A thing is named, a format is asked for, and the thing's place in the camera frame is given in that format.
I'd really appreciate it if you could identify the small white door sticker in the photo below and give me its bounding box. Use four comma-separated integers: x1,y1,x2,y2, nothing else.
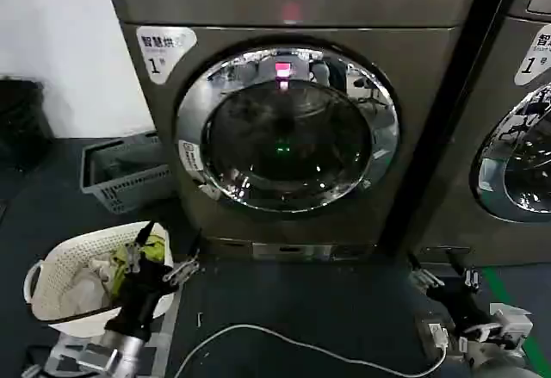
177,139,206,173

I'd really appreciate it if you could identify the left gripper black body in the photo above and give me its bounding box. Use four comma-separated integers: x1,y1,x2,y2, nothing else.
104,260,174,341

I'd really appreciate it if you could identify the white woven laundry basket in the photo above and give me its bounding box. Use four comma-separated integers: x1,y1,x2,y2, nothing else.
23,220,176,324

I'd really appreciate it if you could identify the cut-off white number sticker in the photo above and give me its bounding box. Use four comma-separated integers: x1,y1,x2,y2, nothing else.
513,22,551,87

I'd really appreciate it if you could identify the white cloth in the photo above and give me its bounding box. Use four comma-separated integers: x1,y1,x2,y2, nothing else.
68,251,118,315

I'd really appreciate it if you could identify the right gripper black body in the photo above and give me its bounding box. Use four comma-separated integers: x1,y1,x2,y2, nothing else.
426,280,501,337

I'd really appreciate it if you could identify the white cable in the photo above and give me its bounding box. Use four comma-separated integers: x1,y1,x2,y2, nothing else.
174,323,449,378

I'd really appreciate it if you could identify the grey dryer with cut-off label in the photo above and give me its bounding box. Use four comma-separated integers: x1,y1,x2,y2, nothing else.
411,0,551,268

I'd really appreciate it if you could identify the green cloth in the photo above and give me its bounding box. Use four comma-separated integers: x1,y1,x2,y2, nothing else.
109,232,167,295

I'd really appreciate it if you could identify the black vertical post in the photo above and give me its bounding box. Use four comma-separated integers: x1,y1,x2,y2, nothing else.
377,0,518,261

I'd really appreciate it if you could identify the black bin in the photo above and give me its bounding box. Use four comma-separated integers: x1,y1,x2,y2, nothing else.
0,76,56,169

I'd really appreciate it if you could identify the chrome-rimmed round dryer door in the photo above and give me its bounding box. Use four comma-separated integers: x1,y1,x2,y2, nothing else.
467,79,551,225

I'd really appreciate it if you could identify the grey front-load dryer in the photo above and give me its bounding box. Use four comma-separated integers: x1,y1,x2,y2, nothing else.
99,0,480,263

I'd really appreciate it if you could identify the round glass dryer door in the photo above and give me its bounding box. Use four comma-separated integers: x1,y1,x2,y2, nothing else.
171,35,401,223

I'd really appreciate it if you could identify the white number label sticker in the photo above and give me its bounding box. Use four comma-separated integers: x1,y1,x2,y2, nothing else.
136,26,198,85

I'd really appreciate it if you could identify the small pale connector box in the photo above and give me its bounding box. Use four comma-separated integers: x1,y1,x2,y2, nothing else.
424,317,451,350

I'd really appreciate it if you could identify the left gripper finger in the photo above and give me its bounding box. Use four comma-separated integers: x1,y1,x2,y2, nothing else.
124,221,153,276
163,232,202,287

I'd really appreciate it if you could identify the grey slotted plastic basket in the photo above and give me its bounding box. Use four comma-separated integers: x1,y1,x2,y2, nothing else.
79,132,174,215

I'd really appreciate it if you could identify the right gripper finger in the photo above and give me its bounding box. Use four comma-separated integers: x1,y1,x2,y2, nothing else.
406,250,445,290
447,250,481,295

